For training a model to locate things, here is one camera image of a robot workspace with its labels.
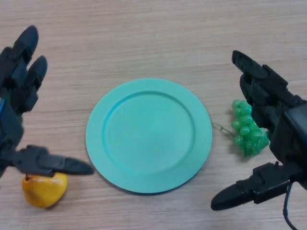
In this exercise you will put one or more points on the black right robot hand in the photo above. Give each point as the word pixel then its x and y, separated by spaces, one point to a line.
pixel 290 139

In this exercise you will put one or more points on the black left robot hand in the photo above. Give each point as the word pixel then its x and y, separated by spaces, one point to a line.
pixel 9 115

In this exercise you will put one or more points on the yellow pear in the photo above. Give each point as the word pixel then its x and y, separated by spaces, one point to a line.
pixel 43 191

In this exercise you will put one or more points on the teal round plate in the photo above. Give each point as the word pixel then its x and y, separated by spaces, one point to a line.
pixel 148 136

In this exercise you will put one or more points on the green grape bunch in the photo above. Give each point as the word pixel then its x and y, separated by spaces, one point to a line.
pixel 242 129

